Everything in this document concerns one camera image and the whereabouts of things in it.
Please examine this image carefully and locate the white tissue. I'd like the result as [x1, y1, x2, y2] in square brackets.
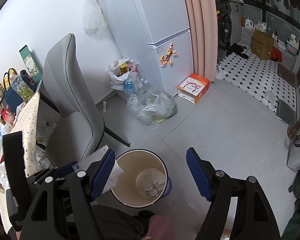
[135, 168, 167, 192]

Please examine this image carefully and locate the printed paper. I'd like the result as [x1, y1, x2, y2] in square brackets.
[145, 184, 159, 198]

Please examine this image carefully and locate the beige round trash bin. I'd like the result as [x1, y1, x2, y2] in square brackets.
[111, 149, 172, 209]

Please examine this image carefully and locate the grey upholstered chair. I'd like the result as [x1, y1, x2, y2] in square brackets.
[42, 33, 130, 167]

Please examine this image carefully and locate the blue tissue box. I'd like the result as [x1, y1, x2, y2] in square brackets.
[0, 123, 13, 139]

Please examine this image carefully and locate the clear garbage bag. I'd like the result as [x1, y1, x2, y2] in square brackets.
[127, 90, 178, 125]

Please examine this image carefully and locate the orange white cardboard box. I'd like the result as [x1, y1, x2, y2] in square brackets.
[177, 74, 210, 105]

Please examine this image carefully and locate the navy lunch bag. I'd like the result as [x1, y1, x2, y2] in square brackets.
[3, 68, 37, 114]

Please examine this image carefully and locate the large tea bottle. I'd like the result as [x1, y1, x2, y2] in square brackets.
[10, 74, 34, 103]

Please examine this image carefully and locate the white bag of recyclables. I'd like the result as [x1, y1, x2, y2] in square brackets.
[107, 59, 152, 97]

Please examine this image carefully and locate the green tall box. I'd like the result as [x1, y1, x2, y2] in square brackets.
[19, 45, 42, 83]

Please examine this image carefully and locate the brown cardboard carton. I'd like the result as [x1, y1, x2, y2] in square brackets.
[251, 30, 274, 60]

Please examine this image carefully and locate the white refrigerator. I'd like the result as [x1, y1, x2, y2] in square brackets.
[98, 0, 193, 96]

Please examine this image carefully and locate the washing machine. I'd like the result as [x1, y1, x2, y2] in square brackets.
[216, 0, 232, 49]

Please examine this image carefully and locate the pink curtain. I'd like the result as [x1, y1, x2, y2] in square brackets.
[185, 0, 218, 82]

